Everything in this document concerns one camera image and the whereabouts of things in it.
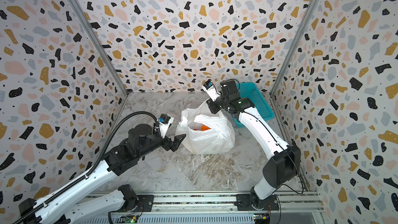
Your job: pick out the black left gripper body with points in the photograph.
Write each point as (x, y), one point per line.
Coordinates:
(167, 143)

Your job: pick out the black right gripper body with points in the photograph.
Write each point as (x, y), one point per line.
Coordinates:
(213, 106)

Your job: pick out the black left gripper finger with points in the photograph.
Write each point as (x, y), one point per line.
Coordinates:
(169, 145)
(177, 141)

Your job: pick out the teal plastic mesh basket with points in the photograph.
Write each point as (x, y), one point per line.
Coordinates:
(251, 91)

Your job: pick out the white plastic bag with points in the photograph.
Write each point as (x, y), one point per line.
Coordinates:
(219, 139)

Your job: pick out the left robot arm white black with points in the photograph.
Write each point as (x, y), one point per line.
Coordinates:
(62, 206)

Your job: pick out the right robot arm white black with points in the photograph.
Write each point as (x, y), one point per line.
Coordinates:
(249, 108)

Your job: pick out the orange fruit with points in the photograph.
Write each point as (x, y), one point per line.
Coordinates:
(205, 128)

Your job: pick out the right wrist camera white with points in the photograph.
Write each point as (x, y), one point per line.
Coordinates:
(211, 90)

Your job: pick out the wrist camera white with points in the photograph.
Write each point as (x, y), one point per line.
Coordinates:
(211, 90)
(163, 124)

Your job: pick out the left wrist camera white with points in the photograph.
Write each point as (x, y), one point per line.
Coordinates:
(163, 124)

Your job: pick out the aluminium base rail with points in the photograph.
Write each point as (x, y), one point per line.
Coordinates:
(195, 207)

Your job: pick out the right aluminium corner post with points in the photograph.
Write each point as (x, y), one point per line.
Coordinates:
(296, 40)

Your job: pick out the aluminium corner post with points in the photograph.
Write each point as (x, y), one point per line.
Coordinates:
(97, 45)
(296, 40)

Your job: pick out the left aluminium corner post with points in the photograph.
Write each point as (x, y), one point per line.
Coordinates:
(97, 45)

